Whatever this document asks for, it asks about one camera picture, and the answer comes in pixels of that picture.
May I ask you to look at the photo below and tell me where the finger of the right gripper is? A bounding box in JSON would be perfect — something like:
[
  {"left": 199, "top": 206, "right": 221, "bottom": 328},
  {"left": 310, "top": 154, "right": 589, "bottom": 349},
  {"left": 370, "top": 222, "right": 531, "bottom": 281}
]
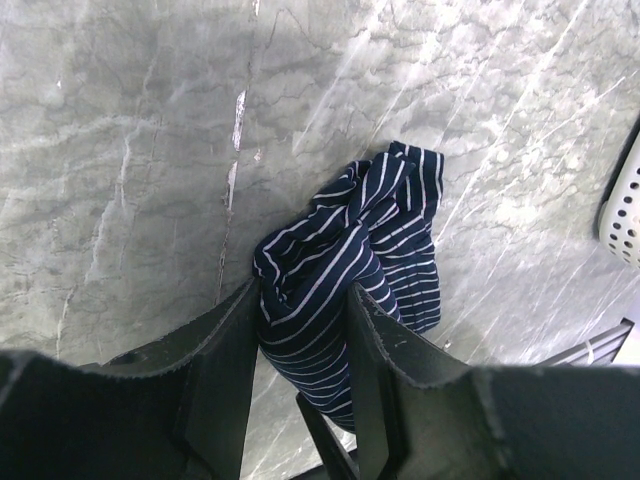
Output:
[{"left": 296, "top": 394, "right": 359, "bottom": 480}]

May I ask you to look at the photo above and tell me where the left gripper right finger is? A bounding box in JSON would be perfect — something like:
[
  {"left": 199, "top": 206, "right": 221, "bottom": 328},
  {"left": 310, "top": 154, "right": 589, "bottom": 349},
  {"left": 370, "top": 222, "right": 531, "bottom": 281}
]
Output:
[{"left": 348, "top": 285, "right": 639, "bottom": 479}]

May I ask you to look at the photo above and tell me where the white perforated laundry basket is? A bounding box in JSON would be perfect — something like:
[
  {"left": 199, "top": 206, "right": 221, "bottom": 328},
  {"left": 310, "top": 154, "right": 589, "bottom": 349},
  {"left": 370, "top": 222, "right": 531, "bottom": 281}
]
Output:
[{"left": 598, "top": 139, "right": 640, "bottom": 269}]

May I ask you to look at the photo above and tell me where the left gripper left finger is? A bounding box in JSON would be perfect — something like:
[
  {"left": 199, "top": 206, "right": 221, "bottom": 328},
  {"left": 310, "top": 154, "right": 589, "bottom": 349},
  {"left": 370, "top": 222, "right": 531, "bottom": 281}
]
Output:
[{"left": 1, "top": 280, "right": 258, "bottom": 479}]

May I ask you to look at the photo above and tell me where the navy striped underwear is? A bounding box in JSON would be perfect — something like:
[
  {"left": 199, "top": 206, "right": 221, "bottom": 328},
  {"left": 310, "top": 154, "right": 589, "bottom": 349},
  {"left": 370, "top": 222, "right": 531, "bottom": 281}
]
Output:
[{"left": 253, "top": 141, "right": 444, "bottom": 432}]

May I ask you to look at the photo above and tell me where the aluminium rail frame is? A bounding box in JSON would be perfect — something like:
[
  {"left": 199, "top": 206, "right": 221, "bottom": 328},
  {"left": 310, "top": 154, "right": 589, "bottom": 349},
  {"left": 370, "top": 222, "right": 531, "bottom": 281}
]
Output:
[{"left": 540, "top": 319, "right": 634, "bottom": 366}]

